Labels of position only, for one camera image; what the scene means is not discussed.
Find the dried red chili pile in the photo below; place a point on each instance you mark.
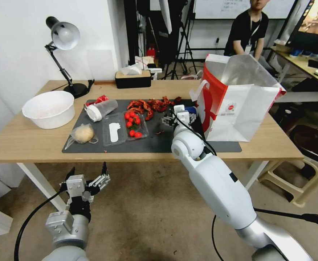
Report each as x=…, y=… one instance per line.
x=153, y=105

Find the red crumpled wrapper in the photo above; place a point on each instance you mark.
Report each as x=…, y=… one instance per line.
x=102, y=98

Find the clear disposable takeout box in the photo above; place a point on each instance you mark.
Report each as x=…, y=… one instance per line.
x=115, y=144

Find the small dried chili bit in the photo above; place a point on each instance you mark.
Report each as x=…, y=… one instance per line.
x=159, y=132

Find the black desk lamp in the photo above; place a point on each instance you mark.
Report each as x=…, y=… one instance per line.
x=65, y=32

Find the white flat plastic piece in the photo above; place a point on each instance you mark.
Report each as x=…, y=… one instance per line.
x=113, y=133

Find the blue round object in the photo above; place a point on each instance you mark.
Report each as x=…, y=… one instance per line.
x=192, y=109

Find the black round stool seat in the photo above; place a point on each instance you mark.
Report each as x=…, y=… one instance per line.
x=314, y=141

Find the black tissue box wooden lid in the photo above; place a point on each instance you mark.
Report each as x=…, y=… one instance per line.
x=133, y=81

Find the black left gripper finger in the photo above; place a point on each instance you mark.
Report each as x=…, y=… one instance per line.
x=69, y=175
x=100, y=182

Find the white tissue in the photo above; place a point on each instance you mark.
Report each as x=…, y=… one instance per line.
x=131, y=70

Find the black stand leg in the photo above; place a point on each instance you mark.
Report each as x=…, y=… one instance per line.
x=311, y=217

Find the white and red delivery bag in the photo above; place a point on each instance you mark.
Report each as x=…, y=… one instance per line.
x=243, y=114

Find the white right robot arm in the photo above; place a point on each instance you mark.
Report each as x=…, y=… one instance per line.
x=221, y=190

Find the white wall board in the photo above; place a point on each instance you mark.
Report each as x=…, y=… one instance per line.
x=216, y=8

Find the large display screen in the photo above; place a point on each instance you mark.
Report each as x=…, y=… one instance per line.
x=315, y=21

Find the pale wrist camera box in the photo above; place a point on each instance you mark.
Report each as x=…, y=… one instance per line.
x=183, y=116
x=76, y=184

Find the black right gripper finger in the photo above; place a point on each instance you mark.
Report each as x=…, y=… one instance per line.
x=167, y=120
x=192, y=118

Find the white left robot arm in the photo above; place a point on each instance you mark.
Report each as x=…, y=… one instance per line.
x=66, y=236

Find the person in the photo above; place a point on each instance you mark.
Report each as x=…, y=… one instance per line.
x=246, y=30

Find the clear jar with white lid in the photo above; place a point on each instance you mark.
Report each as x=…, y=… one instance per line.
x=104, y=109

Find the beige plastic stool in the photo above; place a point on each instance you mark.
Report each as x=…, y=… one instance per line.
x=310, y=170

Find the pale wooden side desk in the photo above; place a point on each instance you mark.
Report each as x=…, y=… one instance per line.
x=297, y=64

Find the dark grey table mat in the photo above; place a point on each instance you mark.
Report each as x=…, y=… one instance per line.
x=153, y=144

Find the black tripod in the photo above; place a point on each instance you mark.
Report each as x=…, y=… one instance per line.
x=184, y=49

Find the white plastic bowl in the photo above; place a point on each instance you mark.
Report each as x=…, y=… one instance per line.
x=50, y=117

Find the dough ball in plastic bag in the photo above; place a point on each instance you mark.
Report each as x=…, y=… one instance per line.
x=83, y=134

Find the wooden table with white legs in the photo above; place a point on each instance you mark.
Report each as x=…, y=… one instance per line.
x=25, y=141

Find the black lamp plug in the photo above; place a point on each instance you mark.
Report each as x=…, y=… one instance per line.
x=91, y=84

